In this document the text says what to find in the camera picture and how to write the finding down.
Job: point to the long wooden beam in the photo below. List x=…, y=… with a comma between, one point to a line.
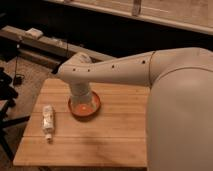
x=49, y=44

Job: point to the orange ceramic bowl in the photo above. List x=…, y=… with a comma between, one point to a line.
x=84, y=106

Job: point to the white plastic bottle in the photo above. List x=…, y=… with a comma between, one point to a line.
x=48, y=122

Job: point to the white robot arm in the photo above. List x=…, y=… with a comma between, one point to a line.
x=179, y=120

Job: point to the wooden table board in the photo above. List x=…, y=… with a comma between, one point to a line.
x=114, y=137

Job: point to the black tripod stand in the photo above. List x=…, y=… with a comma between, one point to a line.
x=8, y=94

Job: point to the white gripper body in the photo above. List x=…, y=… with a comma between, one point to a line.
x=80, y=93

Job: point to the small white box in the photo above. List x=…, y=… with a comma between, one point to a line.
x=34, y=33

